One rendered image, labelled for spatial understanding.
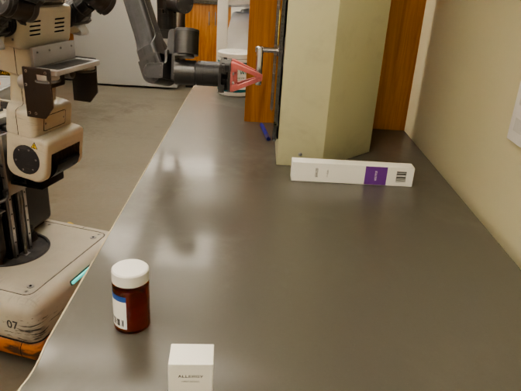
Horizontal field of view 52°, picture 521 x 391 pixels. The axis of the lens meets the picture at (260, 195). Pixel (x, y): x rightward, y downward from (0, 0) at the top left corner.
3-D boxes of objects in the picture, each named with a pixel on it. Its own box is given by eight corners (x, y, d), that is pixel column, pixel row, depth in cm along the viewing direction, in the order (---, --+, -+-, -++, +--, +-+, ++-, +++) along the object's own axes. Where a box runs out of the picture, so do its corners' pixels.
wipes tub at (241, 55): (253, 90, 203) (254, 49, 197) (252, 98, 191) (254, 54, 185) (218, 88, 203) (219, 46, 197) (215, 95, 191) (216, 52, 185)
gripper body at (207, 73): (229, 57, 129) (198, 55, 129) (226, 64, 120) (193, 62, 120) (228, 84, 132) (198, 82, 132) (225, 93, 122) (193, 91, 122)
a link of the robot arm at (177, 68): (172, 85, 129) (168, 82, 123) (173, 56, 128) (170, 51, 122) (201, 87, 129) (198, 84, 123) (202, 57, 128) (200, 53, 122)
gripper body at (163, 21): (182, 37, 159) (182, 11, 156) (147, 35, 159) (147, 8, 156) (185, 34, 165) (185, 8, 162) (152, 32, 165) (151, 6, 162)
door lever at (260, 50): (276, 87, 126) (276, 84, 128) (279, 45, 122) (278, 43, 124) (253, 85, 126) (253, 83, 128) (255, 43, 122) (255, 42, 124)
